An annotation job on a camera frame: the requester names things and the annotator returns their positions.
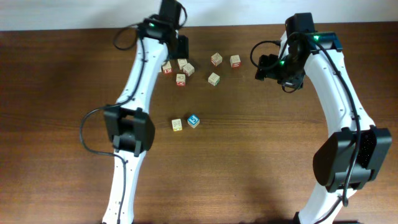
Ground red lightbulb wooden block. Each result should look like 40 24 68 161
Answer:
176 73 186 86

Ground blue 5 wooden block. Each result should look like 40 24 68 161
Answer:
187 114 200 128

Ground red X wooden block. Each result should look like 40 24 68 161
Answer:
172 119 183 131

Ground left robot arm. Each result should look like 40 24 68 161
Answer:
102 1 188 224

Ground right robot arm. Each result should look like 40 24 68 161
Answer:
253 12 392 224

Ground plain top wooden block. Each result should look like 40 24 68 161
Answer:
177 58 188 70

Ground red U wooden block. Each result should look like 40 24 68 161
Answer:
229 55 241 68

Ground red-sided wooden block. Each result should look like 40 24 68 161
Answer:
162 61 173 74

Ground tilted wooden block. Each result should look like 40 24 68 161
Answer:
183 63 195 77

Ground red striped wooden block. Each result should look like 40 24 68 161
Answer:
211 52 223 67

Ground green-sided wooden block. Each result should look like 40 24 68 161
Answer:
208 72 220 86

